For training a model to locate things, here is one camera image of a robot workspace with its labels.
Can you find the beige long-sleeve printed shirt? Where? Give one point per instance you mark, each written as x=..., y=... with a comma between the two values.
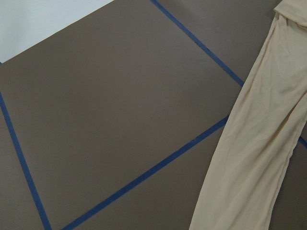
x=251, y=158

